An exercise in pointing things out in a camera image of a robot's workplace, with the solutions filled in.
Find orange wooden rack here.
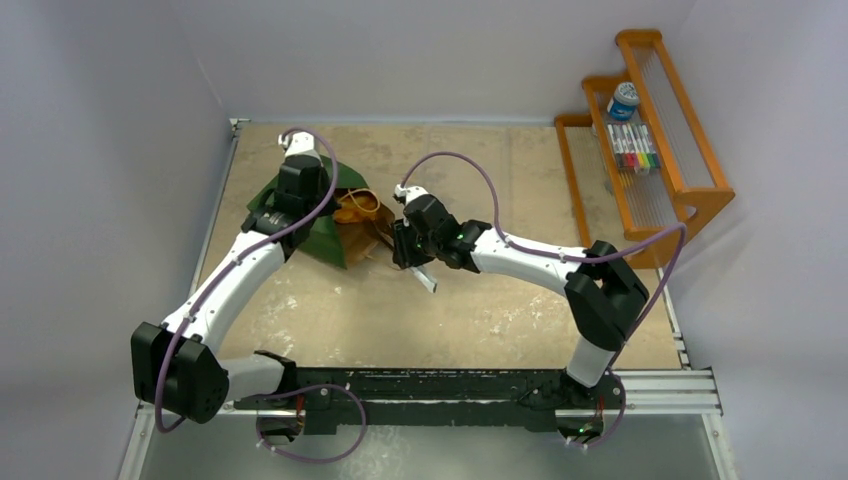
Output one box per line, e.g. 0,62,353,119
554,29,735,246

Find green brown paper bag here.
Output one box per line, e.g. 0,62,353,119
241,156,395,269

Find orange braided fake bread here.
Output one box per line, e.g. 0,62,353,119
333,188,382,224

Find set of coloured markers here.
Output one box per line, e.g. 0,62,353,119
605,122,661,175

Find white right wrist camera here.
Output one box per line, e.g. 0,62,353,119
393,184,429,206

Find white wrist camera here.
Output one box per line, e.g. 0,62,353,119
393,184,429,206
277,132,321,159

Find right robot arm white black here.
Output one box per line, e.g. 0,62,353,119
392,187,649,407

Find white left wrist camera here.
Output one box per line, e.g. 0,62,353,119
277,132,321,159

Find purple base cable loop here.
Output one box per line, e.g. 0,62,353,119
254,378,370,464

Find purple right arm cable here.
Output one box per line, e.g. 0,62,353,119
399,151,688,372

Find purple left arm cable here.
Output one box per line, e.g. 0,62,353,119
153,127,340,435

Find blue white jar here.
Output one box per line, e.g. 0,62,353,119
606,82,641,122

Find clear plastic tray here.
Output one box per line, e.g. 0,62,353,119
410,125,512,232

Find metal tongs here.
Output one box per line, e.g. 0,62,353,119
408,266,438,293

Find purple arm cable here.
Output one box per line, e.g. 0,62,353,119
153,127,340,435
399,151,688,372

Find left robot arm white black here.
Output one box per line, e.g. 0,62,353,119
130,152,339,432

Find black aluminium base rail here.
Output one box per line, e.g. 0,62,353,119
135,367,723,439

